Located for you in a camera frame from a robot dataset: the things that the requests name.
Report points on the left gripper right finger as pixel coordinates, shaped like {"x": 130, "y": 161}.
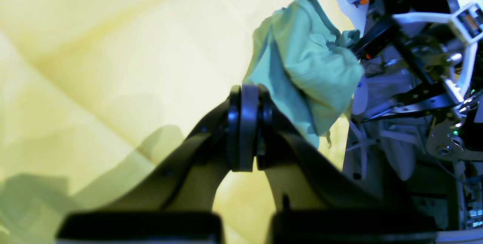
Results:
{"x": 301, "y": 178}

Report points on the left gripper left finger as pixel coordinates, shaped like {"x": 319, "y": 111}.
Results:
{"x": 224, "y": 140}

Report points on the green T-shirt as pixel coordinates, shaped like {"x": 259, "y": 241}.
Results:
{"x": 307, "y": 66}

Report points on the orange table cloth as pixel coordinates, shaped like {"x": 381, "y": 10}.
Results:
{"x": 95, "y": 93}

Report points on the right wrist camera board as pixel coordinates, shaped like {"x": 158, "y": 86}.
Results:
{"x": 467, "y": 24}

